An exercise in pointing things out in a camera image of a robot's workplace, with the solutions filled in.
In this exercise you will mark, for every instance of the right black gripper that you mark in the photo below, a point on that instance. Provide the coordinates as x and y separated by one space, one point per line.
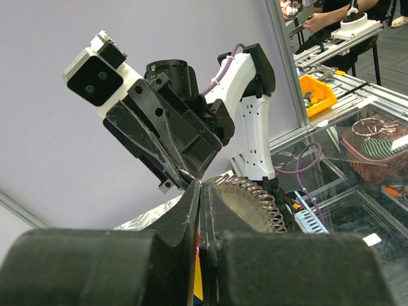
175 139

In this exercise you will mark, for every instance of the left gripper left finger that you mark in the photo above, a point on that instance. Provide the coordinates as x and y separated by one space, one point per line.
154 266

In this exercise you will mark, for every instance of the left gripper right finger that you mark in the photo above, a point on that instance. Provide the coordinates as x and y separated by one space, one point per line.
241 266

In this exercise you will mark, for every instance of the metal keyring with yellow handle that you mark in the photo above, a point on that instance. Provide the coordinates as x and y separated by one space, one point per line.
255 206

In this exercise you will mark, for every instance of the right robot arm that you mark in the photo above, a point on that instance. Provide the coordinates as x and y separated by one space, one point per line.
245 83

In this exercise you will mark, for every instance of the brown wicker basket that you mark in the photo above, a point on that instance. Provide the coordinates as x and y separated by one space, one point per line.
376 148

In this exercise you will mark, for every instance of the yellow plastic parts bin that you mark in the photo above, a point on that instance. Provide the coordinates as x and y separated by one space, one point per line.
317 95

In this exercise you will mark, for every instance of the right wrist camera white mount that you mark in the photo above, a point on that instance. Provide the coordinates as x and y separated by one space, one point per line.
100 75

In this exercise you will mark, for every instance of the slotted grey cable duct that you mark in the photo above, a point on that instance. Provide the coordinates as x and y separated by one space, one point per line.
307 220

